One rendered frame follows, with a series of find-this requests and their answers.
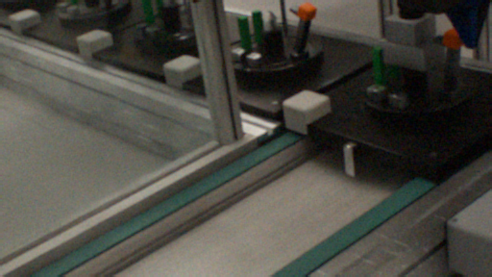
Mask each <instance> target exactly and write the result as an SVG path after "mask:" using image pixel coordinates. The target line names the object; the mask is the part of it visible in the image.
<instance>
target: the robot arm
mask: <svg viewBox="0 0 492 277"><path fill-rule="evenodd" d="M491 2H492V0H396V6H397V8H399V9H404V10H411V11H417V12H422V13H433V14H442V13H444V14H446V16H447V17H448V19H449V20H450V22H451V24H452V25H453V27H454V29H455V31H456V33H457V34H458V36H459V38H460V40H461V41H462V43H463V45H464V46H465V47H466V48H469V49H473V48H475V47H478V44H479V40H480V35H481V31H482V28H483V25H484V21H485V18H486V16H487V13H488V10H489V7H490V5H491Z"/></svg>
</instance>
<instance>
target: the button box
mask: <svg viewBox="0 0 492 277"><path fill-rule="evenodd" d="M446 228H447V250H448V268H449V270H451V271H454V272H456V273H458V274H461V275H463V276H465V277H492V189H491V190H490V191H488V192H487V193H486V194H484V195H483V196H482V197H480V198H479V199H477V200H476V201H475V202H473V203H472V204H471V205H469V206H468V207H467V208H465V209H464V210H462V211H461V212H460V213H458V214H457V215H455V216H454V217H452V218H451V219H450V220H448V221H447V223H446Z"/></svg>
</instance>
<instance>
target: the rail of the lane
mask: <svg viewBox="0 0 492 277"><path fill-rule="evenodd" d="M491 189H492V137H490V151H489V152H488V153H486V154H485V155H483V156H482V157H480V158H479V159H477V160H476V161H474V162H473V163H472V164H470V165H468V166H467V167H465V168H464V169H462V170H461V171H460V172H458V173H457V174H456V175H455V176H453V177H452V178H450V179H449V180H448V181H446V182H445V183H443V184H442V185H440V186H439V187H437V188H436V189H434V190H433V191H431V192H430V193H428V194H427V195H425V196H424V197H422V198H421V199H420V200H418V201H417V202H415V203H414V204H412V205H411V206H409V207H408V208H407V209H405V210H404V211H402V212H401V213H399V214H397V215H396V216H394V217H393V218H392V219H390V220H389V221H387V222H386V223H384V224H383V225H382V226H381V227H380V228H378V229H377V230H375V231H374V232H372V233H371V234H369V235H368V236H367V237H365V238H364V239H362V240H360V241H359V242H357V243H356V244H354V245H353V246H352V247H350V248H349V249H347V250H346V251H344V252H343V253H341V254H340V255H339V256H337V257H336V258H334V259H333V260H331V261H330V262H328V263H327V264H325V265H324V266H322V267H321V268H319V269H318V270H316V271H315V272H313V273H312V274H311V275H309V276H308V277H465V276H463V275H461V274H458V273H456V272H454V271H451V270H449V268H448V250H447V228H446V223H447V221H448V220H450V219H451V218H452V217H454V216H455V215H457V214H458V213H460V212H461V211H462V210H464V209H465V208H467V207H468V206H469V205H471V204H472V203H473V202H475V201H476V200H477V199H479V198H480V197H482V196H483V195H484V194H486V193H487V192H488V191H490V190H491Z"/></svg>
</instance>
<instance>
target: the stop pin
mask: <svg viewBox="0 0 492 277"><path fill-rule="evenodd" d="M344 152H345V162H346V171H347V174H349V175H351V176H354V177H356V176H357V175H358V174H360V173H361V171H360V160H359V150H358V144H356V143H353V142H348V143H347V144H345V145H344Z"/></svg>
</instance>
